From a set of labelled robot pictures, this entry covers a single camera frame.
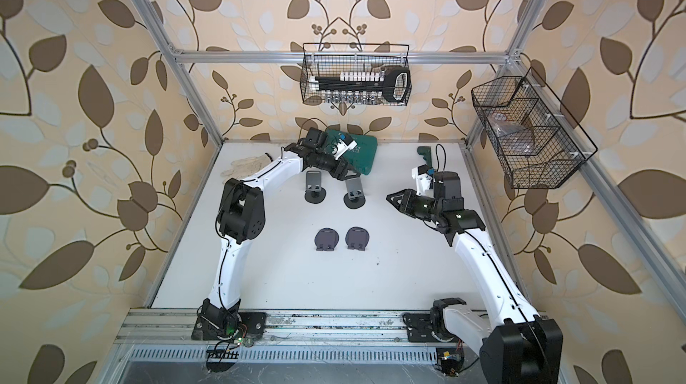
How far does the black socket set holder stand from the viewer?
82 cm

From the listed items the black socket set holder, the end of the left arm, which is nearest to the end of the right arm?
the end of the left arm

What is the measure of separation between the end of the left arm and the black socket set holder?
0.68 feet

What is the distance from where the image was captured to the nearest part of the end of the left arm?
2.84ft
